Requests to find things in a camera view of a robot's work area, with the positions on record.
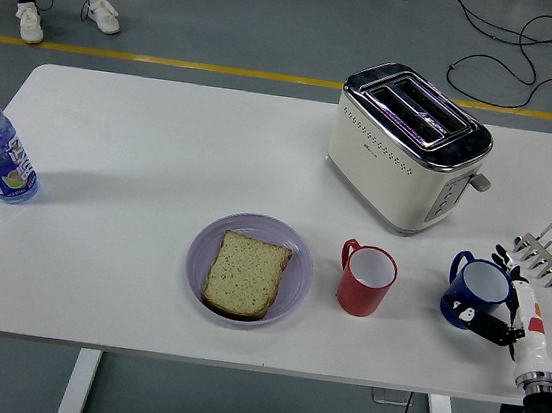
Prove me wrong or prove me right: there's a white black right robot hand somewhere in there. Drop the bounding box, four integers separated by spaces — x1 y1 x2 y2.
440 238 552 386

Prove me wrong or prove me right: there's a purple plate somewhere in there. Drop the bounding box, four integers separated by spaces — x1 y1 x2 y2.
178 205 320 339

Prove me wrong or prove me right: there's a cream and chrome toaster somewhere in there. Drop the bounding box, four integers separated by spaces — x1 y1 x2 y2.
317 55 506 247

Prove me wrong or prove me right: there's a black floor cable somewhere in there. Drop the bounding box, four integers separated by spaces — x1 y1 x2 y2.
427 0 552 114

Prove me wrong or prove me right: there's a red cup white inside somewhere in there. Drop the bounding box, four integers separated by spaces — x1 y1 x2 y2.
333 237 402 322

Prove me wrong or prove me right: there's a blue cup white inside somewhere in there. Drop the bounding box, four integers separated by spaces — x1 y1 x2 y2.
437 248 520 336

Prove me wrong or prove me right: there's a slice of bread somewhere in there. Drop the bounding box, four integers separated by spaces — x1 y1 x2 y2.
198 227 296 326

